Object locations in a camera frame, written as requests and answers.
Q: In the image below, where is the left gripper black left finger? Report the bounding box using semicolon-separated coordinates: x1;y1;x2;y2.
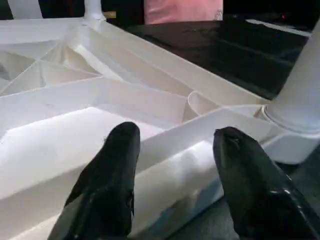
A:
47;121;142;240

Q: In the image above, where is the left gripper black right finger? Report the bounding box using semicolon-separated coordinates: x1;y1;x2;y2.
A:
212;126;320;240

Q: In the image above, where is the white plastic table top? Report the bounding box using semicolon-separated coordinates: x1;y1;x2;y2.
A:
0;17;320;240

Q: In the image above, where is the white plastic table leg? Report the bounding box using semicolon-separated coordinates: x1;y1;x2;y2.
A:
83;0;107;22
262;17;320;136
7;0;45;21

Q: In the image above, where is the black work mat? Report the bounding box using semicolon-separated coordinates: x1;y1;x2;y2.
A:
122;19;320;240

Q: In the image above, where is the black furniture with yellow label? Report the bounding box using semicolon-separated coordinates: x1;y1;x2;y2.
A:
0;0;320;31

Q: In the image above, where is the pink pillow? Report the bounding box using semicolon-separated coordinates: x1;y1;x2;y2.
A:
143;0;225;26

